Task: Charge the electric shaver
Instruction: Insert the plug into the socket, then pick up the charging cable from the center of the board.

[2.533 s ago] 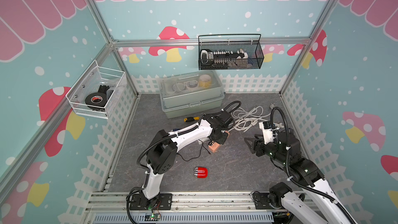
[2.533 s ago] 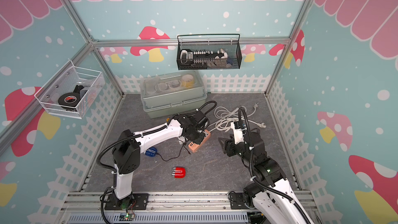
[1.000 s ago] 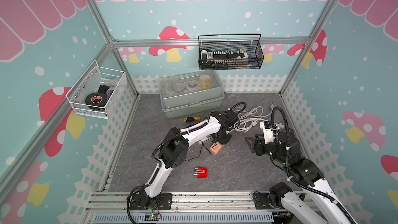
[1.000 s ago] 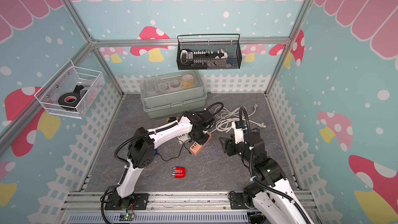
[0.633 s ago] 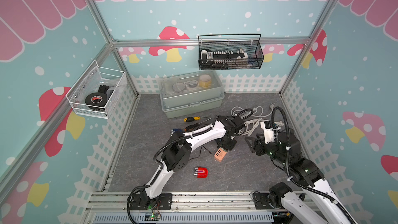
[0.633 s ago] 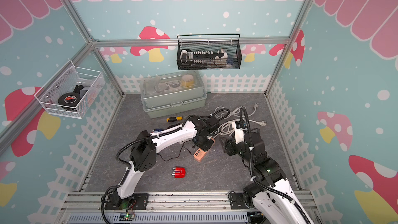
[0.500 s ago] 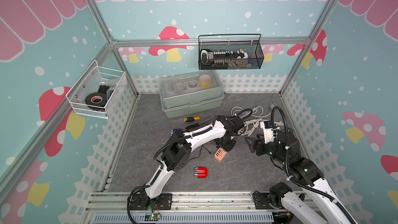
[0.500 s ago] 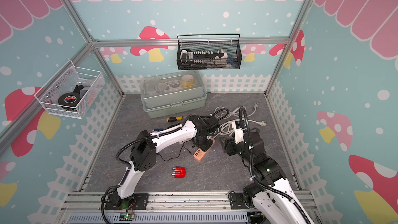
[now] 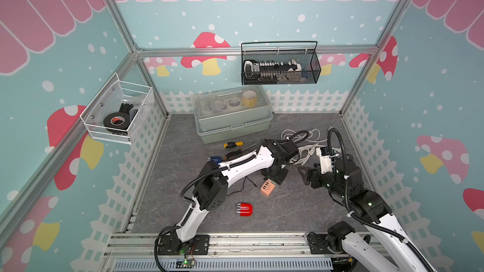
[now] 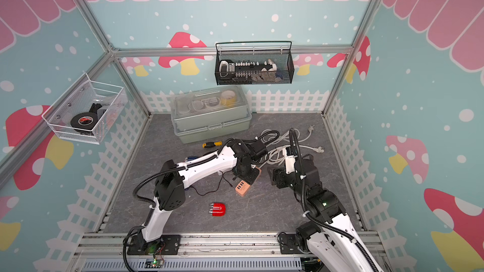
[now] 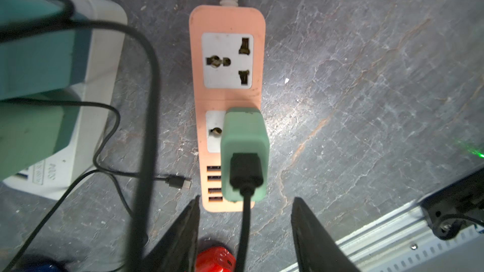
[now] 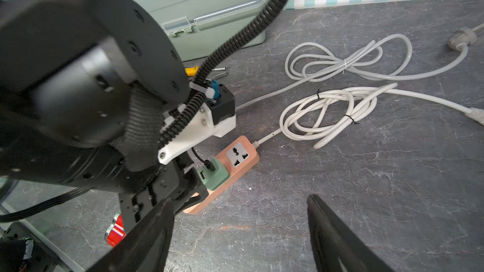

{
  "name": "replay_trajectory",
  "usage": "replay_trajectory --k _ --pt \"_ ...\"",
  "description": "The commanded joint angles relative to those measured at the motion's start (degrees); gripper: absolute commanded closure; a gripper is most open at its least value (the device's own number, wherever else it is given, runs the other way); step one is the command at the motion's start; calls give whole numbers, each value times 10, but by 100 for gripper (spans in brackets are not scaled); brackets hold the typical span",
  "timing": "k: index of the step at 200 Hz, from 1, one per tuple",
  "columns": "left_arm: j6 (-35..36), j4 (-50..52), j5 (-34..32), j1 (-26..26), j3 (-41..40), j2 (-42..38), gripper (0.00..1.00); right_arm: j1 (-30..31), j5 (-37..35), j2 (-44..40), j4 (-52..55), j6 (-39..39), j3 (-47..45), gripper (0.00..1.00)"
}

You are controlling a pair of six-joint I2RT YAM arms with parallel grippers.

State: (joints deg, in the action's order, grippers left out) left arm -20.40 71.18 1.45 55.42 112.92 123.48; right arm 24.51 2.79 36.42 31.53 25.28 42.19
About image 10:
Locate red electric shaver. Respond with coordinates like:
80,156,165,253
209,203,226,217

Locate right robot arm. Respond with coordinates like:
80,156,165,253
271,128,383,271

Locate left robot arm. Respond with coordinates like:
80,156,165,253
122,130,280,257

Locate orange power strip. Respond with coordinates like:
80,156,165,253
235,165,261,196

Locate green plastic storage box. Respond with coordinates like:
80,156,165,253
170,86,252,144

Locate yellow tape roll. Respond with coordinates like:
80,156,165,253
220,90,238,107

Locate black power strip in basket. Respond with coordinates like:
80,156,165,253
217,60,277,81

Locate black tape roll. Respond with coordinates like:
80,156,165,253
71,112,98,134

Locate white coiled power cable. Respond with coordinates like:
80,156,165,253
260,125,325,167

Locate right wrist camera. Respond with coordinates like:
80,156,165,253
283,147,296,175

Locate yellow handled screwdriver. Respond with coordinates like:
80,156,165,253
202,141,223,149

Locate black wire mesh basket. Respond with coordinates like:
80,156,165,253
214,41,294,85

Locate clear acrylic wall bin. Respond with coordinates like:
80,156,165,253
42,74,128,145

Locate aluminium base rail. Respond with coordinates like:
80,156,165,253
71,232,386,272

